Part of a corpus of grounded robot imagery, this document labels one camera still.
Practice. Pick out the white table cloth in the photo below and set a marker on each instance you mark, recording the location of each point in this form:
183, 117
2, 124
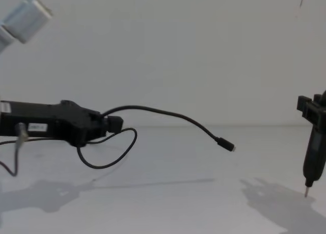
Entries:
163, 188

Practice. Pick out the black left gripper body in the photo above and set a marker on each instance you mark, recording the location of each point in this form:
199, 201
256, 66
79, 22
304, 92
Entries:
58, 121

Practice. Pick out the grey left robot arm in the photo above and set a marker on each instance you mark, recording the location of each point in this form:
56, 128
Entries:
24, 21

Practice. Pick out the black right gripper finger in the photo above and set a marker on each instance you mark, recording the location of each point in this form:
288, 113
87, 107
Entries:
315, 113
304, 102

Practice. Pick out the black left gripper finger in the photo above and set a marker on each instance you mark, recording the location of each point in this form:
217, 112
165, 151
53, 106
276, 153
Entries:
114, 130
115, 120

